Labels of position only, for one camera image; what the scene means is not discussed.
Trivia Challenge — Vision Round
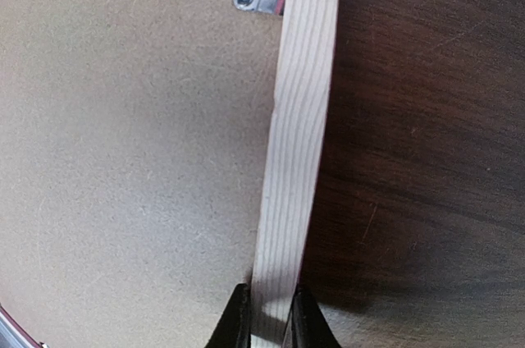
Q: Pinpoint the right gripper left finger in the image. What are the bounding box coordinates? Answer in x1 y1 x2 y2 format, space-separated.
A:
205 283 251 348

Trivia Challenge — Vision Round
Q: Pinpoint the pink wooden picture frame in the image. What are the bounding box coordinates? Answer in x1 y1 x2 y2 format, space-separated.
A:
0 0 342 348

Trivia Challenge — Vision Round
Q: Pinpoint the brown backing board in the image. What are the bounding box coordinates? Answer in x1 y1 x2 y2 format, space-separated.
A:
0 0 292 348

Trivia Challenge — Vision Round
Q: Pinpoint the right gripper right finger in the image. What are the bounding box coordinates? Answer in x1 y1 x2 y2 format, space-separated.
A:
289 285 341 348

